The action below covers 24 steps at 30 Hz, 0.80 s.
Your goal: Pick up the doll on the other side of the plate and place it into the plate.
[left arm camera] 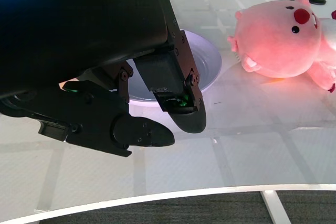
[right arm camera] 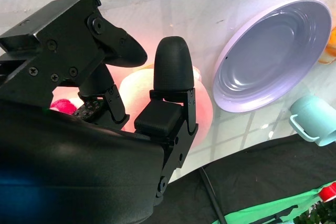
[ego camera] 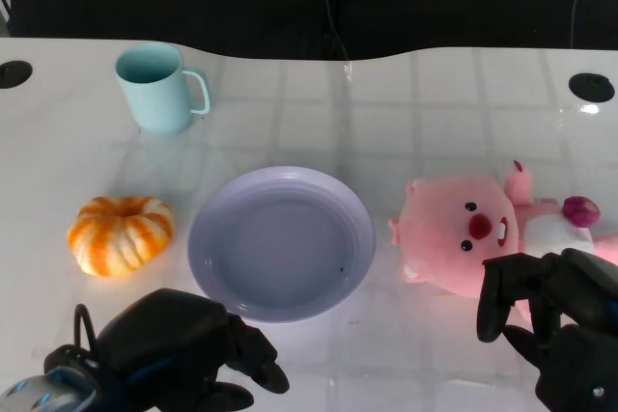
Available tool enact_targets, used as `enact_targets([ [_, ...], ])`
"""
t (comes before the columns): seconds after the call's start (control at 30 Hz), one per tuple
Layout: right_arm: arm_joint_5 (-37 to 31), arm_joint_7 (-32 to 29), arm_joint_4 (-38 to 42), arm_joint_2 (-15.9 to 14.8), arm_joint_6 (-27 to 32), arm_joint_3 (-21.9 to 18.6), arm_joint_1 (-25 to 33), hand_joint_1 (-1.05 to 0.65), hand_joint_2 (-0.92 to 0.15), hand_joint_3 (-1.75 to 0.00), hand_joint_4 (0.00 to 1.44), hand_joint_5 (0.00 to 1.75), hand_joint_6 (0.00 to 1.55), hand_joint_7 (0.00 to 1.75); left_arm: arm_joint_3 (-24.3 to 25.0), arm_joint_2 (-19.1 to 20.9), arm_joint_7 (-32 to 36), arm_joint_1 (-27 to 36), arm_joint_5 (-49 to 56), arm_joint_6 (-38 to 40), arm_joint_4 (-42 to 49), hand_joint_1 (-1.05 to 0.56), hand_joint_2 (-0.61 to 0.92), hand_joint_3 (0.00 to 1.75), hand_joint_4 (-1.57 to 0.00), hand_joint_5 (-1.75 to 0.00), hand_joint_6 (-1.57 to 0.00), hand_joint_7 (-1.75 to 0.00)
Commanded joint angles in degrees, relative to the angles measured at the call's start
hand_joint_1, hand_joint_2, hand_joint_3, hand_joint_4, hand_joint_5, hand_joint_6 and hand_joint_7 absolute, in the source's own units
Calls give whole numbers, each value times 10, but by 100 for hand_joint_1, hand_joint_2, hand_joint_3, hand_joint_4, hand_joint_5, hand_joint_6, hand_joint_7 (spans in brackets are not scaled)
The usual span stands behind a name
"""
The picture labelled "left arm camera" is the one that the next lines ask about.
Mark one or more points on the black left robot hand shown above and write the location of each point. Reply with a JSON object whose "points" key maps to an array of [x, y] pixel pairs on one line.
{"points": [[78, 24]]}

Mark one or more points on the pink plush pig doll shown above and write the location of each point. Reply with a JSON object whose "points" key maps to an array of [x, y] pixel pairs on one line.
{"points": [[273, 45]]}

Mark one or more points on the lavender round plate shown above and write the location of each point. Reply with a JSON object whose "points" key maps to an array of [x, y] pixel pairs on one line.
{"points": [[207, 61]]}

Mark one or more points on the white table frame bar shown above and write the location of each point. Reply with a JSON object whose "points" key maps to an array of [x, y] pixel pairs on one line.
{"points": [[275, 207]]}

